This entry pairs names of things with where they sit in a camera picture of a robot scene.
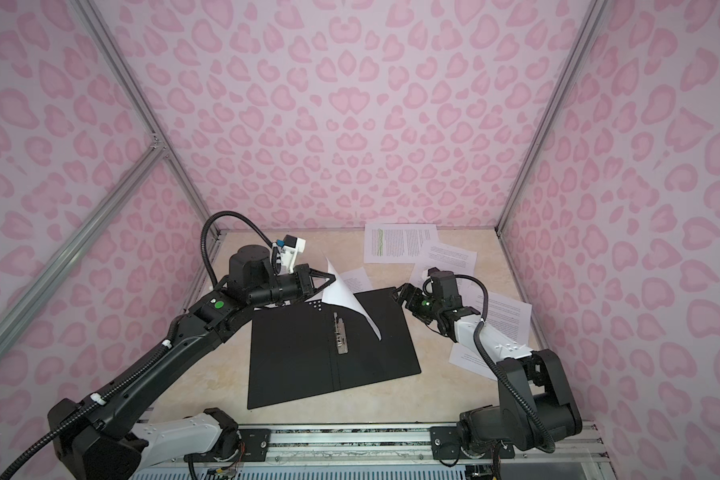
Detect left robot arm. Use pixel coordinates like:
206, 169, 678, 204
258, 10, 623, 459
0, 236, 338, 479

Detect corner aluminium post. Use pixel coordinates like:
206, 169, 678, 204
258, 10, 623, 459
495, 0, 612, 238
68, 0, 211, 221

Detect left corner aluminium post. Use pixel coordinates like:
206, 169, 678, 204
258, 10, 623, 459
68, 0, 211, 221

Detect blue black file folder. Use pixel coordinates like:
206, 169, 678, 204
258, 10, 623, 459
247, 287, 421, 410

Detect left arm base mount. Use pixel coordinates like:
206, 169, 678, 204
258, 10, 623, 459
183, 407, 272, 463

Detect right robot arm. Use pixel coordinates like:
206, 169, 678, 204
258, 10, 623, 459
392, 267, 583, 457

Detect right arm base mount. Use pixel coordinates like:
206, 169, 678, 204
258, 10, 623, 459
428, 424, 515, 465

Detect green highlighted paper sheet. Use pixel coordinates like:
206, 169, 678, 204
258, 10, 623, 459
363, 224, 439, 264

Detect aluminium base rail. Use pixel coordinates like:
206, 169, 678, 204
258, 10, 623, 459
136, 422, 615, 479

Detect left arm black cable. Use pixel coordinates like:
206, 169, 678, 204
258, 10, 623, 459
199, 210, 277, 289

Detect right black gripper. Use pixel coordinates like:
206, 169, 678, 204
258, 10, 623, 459
388, 283, 444, 324

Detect right corner aluminium post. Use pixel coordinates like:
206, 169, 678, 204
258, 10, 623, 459
495, 0, 612, 238

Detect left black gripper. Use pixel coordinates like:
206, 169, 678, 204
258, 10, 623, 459
249, 263, 337, 310

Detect printed paper sheet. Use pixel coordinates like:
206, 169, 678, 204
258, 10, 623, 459
310, 257, 382, 345

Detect left diagonal aluminium strut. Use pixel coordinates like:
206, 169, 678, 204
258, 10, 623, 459
0, 141, 165, 361

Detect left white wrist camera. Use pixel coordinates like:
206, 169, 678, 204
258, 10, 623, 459
273, 235, 306, 274

